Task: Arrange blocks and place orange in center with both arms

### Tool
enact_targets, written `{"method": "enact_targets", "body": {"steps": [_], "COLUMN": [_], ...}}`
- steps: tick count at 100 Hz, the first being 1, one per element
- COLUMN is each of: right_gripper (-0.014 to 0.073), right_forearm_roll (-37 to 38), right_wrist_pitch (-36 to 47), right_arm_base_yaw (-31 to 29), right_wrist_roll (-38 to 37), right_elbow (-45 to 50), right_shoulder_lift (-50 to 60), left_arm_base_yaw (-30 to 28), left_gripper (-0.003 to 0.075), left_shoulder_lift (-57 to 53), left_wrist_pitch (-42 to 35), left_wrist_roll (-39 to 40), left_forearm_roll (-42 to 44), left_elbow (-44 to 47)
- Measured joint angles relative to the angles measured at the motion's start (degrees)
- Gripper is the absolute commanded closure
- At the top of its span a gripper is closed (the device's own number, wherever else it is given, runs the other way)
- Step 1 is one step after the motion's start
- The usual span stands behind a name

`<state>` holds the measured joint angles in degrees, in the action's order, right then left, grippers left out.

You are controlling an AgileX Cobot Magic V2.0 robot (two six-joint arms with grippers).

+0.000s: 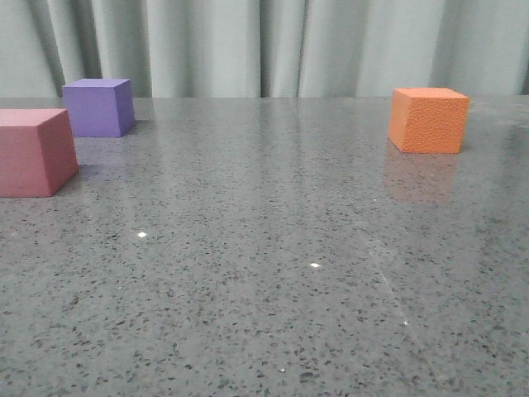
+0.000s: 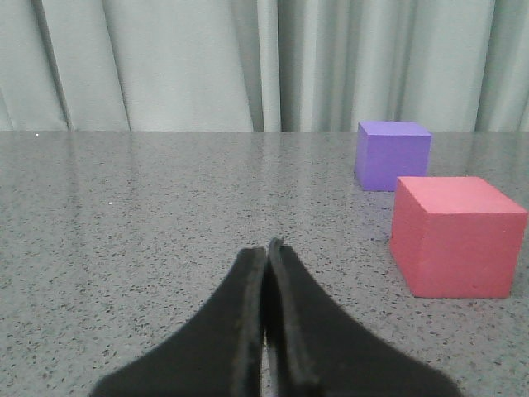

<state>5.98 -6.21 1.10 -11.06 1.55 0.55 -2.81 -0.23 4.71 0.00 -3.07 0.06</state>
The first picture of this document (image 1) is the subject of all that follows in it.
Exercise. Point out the grey-green curtain backdrop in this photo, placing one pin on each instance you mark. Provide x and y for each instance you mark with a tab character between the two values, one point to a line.
251	49

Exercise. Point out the pink foam cube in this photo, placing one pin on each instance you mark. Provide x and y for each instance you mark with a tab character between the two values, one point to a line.
37	152

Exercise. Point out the orange foam cube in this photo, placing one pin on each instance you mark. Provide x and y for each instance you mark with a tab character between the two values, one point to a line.
428	120

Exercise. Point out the purple foam cube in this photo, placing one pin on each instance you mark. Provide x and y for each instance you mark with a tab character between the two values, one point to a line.
99	107

